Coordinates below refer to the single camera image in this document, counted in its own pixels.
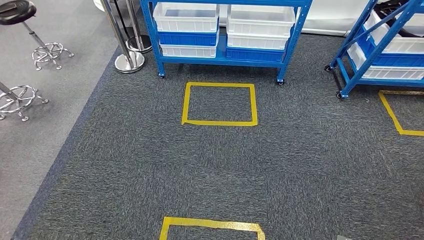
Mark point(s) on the chrome base swivel stool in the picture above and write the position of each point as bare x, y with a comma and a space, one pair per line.
16, 99
16, 11

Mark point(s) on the chrome stanchion post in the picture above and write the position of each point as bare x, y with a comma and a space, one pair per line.
140, 44
129, 63

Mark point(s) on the black stanchion belt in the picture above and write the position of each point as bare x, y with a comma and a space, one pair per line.
121, 18

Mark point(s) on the white car red stripe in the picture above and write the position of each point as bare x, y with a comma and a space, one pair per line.
331, 16

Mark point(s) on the black plastic part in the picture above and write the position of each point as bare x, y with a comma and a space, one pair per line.
389, 8

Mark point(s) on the blue metal shelf rack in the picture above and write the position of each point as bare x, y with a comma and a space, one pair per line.
218, 62
381, 82

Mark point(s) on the yellow floor tape square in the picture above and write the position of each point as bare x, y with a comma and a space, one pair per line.
389, 112
218, 123

